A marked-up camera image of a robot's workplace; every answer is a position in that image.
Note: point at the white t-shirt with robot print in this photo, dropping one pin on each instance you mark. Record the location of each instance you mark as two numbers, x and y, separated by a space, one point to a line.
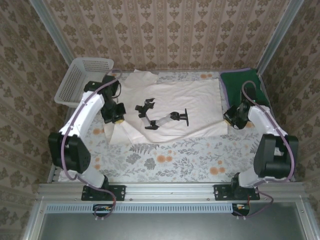
180 105

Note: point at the white plastic laundry basket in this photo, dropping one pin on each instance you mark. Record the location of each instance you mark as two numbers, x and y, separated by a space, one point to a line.
75 77

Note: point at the aluminium mounting rail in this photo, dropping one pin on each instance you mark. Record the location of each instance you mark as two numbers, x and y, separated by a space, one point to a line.
170 191

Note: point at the aluminium frame post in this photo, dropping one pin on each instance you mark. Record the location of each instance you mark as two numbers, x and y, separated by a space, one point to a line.
50 27
277 32

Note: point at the floral fern print tablecloth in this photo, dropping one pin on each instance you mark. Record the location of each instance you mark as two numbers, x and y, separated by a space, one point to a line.
175 160

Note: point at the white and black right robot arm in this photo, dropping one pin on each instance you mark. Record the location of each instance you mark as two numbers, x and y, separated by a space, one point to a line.
267 150

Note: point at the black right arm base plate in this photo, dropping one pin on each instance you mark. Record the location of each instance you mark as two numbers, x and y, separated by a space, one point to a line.
221 192

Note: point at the dark green t-shirt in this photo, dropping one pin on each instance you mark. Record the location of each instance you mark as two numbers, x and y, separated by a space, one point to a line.
237 85

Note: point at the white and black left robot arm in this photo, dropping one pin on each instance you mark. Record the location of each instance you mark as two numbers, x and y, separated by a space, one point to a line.
85 115

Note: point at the black controller box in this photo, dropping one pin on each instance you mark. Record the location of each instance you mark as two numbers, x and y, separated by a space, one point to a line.
240 208

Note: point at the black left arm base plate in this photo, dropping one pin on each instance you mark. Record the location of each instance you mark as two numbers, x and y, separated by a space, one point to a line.
117 193

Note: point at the grey metal panel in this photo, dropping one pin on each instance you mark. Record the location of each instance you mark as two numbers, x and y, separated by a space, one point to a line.
160 227

